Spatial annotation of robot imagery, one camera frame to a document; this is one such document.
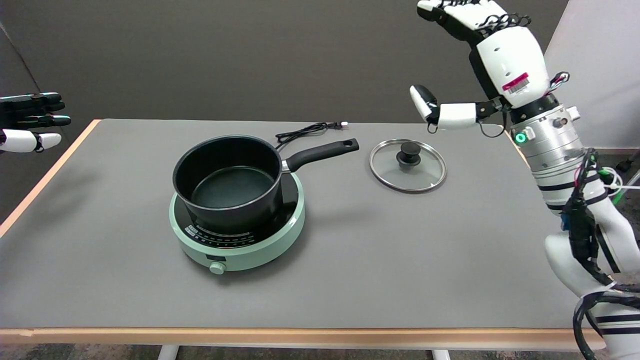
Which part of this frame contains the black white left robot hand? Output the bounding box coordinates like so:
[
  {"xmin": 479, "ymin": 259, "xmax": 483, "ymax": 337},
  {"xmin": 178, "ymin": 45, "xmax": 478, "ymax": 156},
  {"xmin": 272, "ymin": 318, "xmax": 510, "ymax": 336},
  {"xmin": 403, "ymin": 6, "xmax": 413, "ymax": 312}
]
[{"xmin": 0, "ymin": 92, "xmax": 72, "ymax": 154}]

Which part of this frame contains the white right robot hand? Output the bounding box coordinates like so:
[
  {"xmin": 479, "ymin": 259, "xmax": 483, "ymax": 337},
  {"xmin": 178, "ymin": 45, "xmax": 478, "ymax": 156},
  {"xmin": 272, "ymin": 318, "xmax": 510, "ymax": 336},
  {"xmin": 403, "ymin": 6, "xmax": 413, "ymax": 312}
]
[{"xmin": 410, "ymin": 0, "xmax": 551, "ymax": 133}]

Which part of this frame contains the black pot with handle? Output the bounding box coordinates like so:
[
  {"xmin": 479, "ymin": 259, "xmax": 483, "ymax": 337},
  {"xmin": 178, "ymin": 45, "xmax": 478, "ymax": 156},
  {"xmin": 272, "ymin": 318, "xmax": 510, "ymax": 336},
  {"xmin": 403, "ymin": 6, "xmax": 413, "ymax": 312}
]
[{"xmin": 172, "ymin": 135, "xmax": 360, "ymax": 233}]

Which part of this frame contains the glass lid with black knob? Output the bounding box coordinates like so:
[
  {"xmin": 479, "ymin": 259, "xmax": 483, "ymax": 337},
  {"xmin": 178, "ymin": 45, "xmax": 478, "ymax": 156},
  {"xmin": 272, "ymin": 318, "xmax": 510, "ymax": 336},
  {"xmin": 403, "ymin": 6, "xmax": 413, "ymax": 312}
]
[{"xmin": 369, "ymin": 138, "xmax": 447, "ymax": 194}]

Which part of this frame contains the chair leg with black caster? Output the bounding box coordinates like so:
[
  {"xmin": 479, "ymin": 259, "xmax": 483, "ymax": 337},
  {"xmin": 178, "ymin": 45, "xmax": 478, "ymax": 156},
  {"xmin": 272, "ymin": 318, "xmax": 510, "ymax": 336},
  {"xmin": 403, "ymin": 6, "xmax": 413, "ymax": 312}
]
[{"xmin": 616, "ymin": 152, "xmax": 640, "ymax": 173}]

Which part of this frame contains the grey table mat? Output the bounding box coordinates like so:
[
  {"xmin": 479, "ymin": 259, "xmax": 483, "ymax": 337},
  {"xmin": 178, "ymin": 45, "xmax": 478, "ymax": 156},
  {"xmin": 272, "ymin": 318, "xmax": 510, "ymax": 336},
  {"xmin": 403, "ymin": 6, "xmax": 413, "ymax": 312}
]
[{"xmin": 0, "ymin": 119, "xmax": 581, "ymax": 330}]

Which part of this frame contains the green round induction cooker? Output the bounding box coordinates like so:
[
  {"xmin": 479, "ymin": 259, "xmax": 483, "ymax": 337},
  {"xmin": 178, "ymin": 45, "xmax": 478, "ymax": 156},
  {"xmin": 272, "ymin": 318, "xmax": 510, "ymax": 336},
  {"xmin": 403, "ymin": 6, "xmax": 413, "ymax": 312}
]
[{"xmin": 169, "ymin": 170, "xmax": 306, "ymax": 276}]

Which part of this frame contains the green robot cable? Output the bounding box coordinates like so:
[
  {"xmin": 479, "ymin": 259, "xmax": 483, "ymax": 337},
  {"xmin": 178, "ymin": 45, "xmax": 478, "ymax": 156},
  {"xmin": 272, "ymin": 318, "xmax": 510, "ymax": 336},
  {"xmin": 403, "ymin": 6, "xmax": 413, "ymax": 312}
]
[{"xmin": 591, "ymin": 157, "xmax": 624, "ymax": 206}]

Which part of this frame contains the black robot cable harness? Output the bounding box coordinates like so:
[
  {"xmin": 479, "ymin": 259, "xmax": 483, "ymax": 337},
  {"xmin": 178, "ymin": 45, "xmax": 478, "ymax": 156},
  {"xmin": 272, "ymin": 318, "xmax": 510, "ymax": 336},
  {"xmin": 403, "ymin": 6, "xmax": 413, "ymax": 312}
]
[{"xmin": 562, "ymin": 150, "xmax": 640, "ymax": 360}]

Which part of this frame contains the black cooker power cord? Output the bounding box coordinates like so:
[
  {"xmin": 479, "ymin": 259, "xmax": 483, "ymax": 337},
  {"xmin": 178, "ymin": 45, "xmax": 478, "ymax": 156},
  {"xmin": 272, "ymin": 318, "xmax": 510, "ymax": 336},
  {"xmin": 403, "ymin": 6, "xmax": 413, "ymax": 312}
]
[{"xmin": 275, "ymin": 121, "xmax": 349, "ymax": 151}]

